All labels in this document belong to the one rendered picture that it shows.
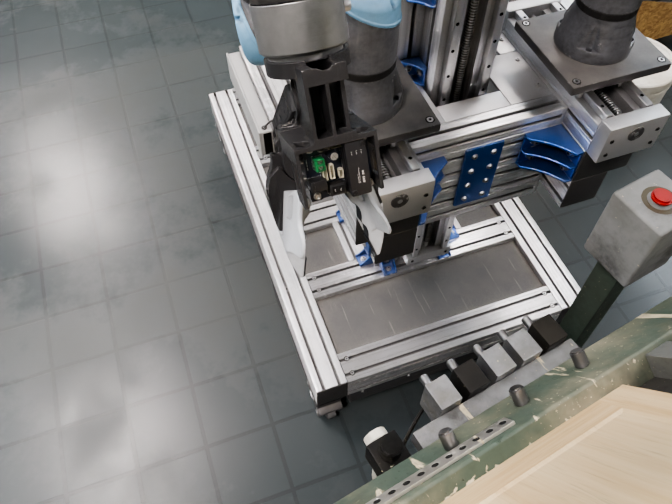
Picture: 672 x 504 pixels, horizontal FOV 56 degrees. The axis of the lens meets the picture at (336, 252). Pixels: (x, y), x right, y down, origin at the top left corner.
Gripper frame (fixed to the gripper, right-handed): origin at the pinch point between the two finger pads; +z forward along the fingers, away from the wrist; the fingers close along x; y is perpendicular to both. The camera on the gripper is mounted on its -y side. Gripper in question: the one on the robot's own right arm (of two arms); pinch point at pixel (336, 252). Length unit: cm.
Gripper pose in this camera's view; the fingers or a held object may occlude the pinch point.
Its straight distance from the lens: 63.1
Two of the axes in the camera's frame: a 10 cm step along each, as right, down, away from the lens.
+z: 1.5, 8.7, 4.8
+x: 9.4, -2.7, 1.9
